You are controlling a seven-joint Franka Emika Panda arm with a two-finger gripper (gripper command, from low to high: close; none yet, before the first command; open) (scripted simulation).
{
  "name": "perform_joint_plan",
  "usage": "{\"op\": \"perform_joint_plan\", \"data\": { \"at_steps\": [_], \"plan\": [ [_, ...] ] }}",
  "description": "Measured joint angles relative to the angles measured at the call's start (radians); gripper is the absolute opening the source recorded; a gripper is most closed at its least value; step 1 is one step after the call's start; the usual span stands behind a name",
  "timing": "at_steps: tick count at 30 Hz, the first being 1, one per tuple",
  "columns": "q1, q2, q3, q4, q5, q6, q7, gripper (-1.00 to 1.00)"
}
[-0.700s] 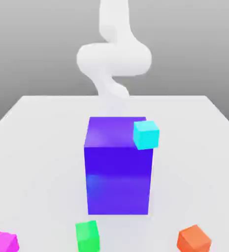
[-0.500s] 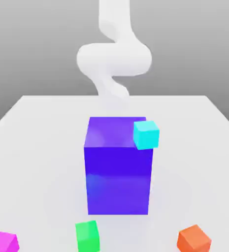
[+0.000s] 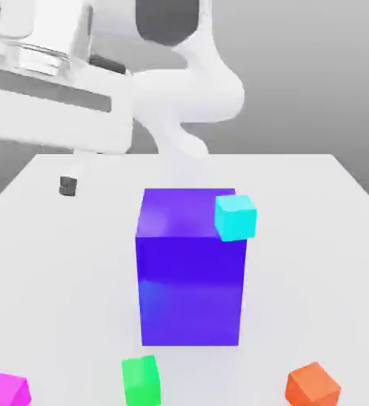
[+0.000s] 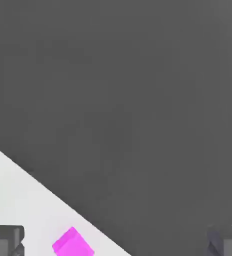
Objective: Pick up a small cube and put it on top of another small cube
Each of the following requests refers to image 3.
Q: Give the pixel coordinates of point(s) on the large purple box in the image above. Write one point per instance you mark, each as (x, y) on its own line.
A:
(190, 285)

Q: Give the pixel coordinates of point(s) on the small green cube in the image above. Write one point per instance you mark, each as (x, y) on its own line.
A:
(141, 380)

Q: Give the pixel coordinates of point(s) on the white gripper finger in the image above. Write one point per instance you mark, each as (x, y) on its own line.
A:
(68, 185)

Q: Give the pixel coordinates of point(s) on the small magenta cube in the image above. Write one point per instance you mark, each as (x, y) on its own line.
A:
(3, 391)

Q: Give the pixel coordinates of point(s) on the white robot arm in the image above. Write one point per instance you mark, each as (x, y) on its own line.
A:
(209, 95)

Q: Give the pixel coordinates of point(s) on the small cyan cube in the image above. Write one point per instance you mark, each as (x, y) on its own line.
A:
(236, 219)

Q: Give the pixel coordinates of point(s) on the small orange cube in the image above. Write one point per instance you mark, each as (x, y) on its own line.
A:
(312, 385)

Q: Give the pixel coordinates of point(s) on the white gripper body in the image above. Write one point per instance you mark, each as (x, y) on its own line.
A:
(60, 127)

